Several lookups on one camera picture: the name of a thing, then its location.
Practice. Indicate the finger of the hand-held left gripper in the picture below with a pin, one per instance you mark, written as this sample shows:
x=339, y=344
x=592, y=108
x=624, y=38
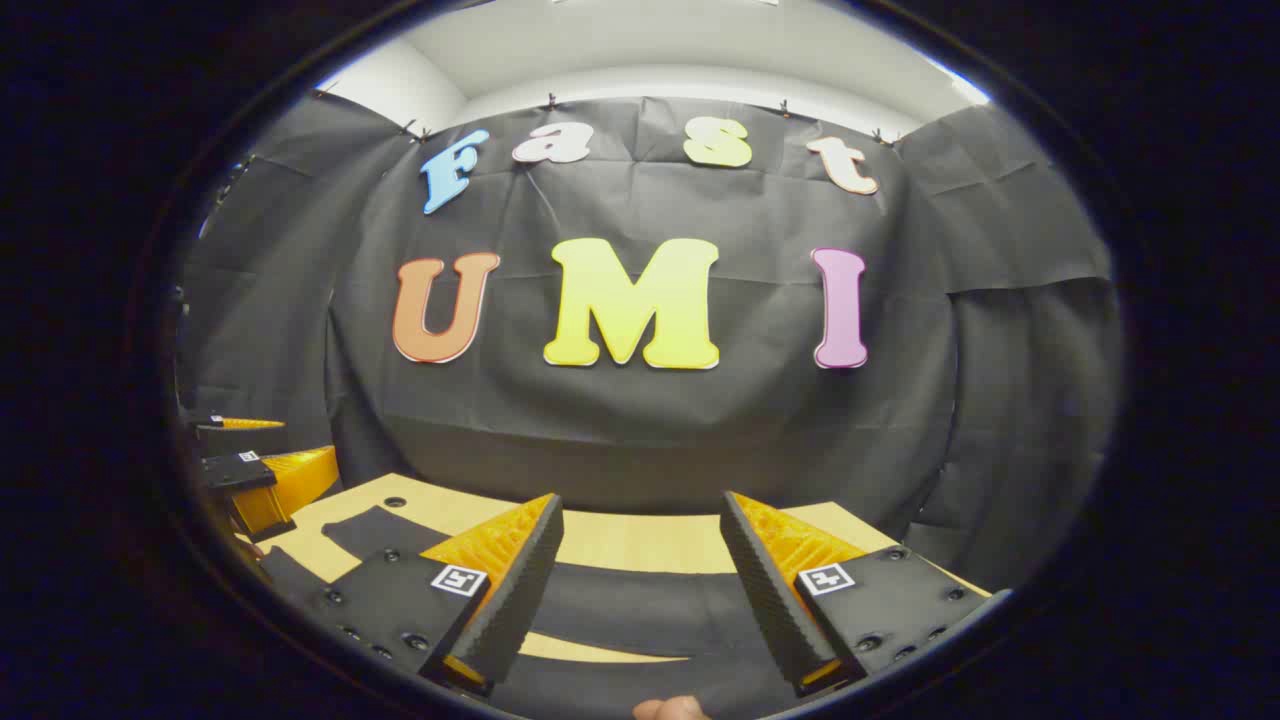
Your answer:
x=240, y=440
x=238, y=472

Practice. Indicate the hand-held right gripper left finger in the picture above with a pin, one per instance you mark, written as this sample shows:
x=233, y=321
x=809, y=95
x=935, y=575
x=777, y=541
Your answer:
x=520, y=590

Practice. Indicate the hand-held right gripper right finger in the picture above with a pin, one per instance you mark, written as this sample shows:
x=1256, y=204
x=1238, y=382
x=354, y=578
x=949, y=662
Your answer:
x=765, y=590

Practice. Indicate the dark grey jeans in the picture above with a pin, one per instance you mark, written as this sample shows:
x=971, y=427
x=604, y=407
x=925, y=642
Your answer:
x=640, y=610

